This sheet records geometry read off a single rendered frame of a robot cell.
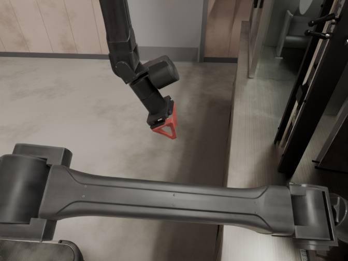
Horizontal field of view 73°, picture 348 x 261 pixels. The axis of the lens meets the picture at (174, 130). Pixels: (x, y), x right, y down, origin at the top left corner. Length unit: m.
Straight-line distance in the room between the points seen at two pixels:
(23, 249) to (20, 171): 1.28
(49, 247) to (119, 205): 1.25
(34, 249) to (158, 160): 1.08
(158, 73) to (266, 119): 0.62
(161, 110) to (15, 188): 0.43
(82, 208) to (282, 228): 0.25
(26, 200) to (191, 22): 3.50
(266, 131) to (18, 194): 0.88
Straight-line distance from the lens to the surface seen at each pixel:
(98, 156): 2.23
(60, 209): 0.31
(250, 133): 0.99
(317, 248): 0.39
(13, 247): 1.63
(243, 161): 0.86
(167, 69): 0.59
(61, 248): 1.51
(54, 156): 0.33
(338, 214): 0.43
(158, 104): 0.65
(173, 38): 3.76
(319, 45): 0.76
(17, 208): 0.33
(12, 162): 0.34
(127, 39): 0.58
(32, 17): 4.42
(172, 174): 1.98
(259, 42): 1.35
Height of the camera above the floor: 1.50
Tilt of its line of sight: 39 degrees down
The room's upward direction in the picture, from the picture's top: straight up
